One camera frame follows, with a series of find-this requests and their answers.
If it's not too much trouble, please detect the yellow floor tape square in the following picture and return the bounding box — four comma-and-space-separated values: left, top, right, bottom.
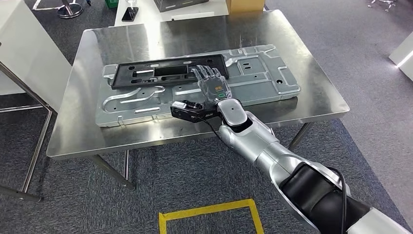
158, 198, 265, 234

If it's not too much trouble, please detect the stamped sheet metal panel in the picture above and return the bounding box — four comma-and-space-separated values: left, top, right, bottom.
94, 44, 301, 128

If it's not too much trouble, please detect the white panel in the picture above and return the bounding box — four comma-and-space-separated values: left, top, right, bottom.
0, 0, 73, 113

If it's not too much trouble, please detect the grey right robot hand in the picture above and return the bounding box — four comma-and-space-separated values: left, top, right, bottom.
190, 64, 233, 105

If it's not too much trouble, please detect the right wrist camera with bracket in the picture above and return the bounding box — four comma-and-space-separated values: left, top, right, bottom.
170, 100, 224, 124

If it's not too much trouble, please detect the dark grey box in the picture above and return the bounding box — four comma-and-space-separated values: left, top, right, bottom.
153, 0, 210, 13

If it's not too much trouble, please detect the white table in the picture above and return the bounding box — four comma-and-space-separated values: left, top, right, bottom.
114, 0, 230, 27

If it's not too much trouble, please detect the long black plastic part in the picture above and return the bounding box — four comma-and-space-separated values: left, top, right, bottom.
111, 54, 230, 90

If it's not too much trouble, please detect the brown cardboard box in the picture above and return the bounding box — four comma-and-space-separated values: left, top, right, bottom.
225, 0, 266, 15

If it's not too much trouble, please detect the black smartphone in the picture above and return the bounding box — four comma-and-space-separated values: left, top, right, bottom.
121, 6, 140, 22

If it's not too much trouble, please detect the grey metal frame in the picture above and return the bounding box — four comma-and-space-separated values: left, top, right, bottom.
0, 61, 54, 203

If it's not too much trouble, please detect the white display cabinet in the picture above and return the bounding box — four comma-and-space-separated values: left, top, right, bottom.
388, 30, 413, 82

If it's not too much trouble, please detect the white floor tape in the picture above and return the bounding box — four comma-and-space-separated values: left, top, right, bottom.
32, 0, 67, 11

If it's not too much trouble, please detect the chrome stanchion post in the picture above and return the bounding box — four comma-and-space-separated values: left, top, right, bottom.
57, 0, 84, 20

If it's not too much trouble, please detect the stainless steel workbench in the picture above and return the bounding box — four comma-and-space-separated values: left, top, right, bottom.
46, 9, 351, 192

